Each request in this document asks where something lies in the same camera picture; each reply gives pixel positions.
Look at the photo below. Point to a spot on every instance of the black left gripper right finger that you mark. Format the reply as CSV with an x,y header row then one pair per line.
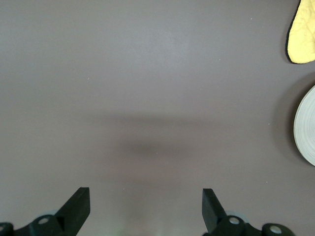
x,y
216,218

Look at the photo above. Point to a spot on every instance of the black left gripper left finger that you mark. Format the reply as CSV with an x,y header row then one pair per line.
x,y
71,216

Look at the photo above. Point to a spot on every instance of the round wooden plate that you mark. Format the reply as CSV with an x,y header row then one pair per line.
x,y
307,127

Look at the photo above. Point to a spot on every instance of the yellow quilted oven mitt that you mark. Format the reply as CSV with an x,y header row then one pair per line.
x,y
302,37

